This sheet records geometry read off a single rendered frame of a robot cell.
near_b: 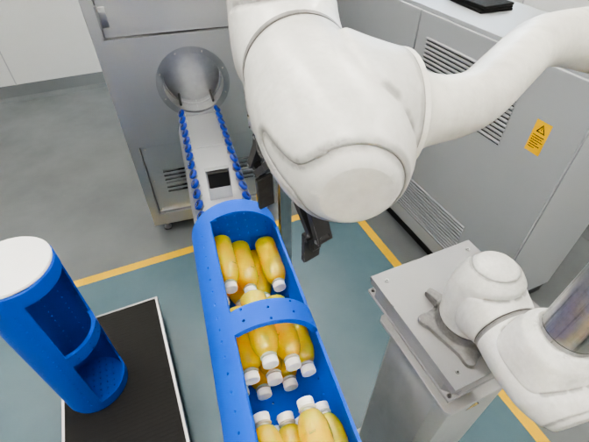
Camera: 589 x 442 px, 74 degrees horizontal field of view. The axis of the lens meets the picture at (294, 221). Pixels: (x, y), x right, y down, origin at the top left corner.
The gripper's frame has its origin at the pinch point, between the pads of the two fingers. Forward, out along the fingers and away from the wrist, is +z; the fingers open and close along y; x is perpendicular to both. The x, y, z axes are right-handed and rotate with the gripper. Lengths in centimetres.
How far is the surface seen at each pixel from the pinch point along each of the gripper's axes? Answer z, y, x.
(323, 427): 41.0, 22.4, -6.4
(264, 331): 38.8, -2.2, -6.1
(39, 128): 194, -380, -57
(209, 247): 41, -34, -6
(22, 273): 58, -71, -58
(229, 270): 47, -28, -4
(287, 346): 43.6, 2.6, -2.6
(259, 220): 51, -42, 15
